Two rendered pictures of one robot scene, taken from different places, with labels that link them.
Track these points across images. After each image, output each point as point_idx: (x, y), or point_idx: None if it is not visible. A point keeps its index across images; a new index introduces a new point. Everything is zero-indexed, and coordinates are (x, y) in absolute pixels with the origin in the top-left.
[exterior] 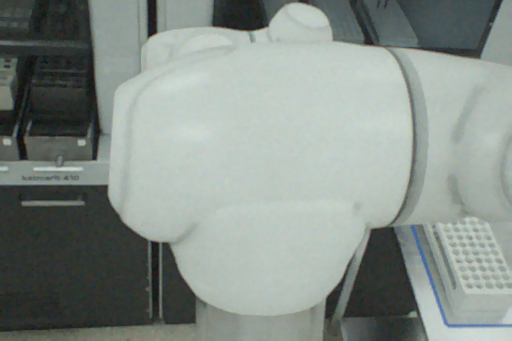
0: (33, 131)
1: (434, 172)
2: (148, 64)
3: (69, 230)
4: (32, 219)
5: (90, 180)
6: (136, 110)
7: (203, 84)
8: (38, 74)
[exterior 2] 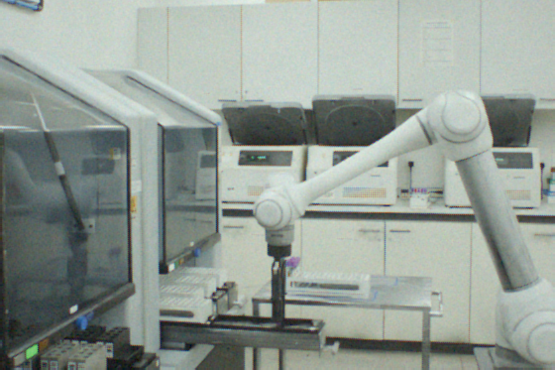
0: (141, 366)
1: None
2: (281, 204)
3: None
4: None
5: None
6: (469, 97)
7: (466, 91)
8: (88, 341)
